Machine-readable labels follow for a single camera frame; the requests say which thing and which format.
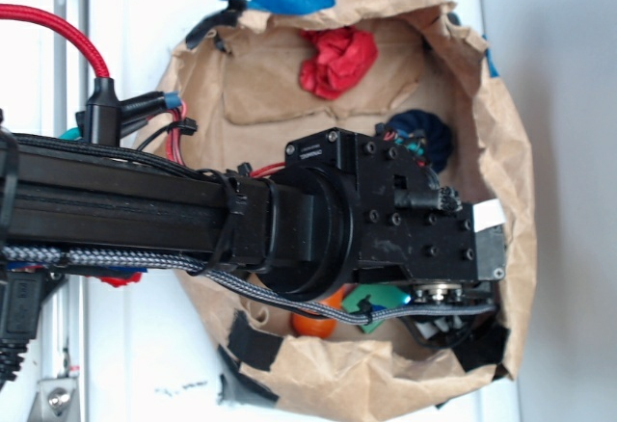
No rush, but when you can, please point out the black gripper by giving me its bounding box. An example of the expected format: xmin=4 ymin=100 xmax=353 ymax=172
xmin=284 ymin=128 xmax=505 ymax=297

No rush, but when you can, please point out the brown paper bag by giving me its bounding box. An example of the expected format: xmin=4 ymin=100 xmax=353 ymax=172
xmin=159 ymin=0 xmax=537 ymax=421

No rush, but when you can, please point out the red crumpled paper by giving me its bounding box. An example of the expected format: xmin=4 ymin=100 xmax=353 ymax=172
xmin=299 ymin=26 xmax=378 ymax=100

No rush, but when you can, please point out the dark blue rope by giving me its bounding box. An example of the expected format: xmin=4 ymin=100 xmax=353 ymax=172
xmin=388 ymin=109 xmax=455 ymax=173

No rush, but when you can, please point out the grey braided cable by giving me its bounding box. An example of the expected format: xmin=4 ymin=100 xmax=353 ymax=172
xmin=0 ymin=245 xmax=497 ymax=325

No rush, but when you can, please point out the aluminium rail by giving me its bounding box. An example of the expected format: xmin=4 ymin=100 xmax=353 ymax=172
xmin=28 ymin=274 xmax=88 ymax=421

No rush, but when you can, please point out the red braided cable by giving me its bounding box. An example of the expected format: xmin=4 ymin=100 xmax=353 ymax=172
xmin=0 ymin=3 xmax=112 ymax=80

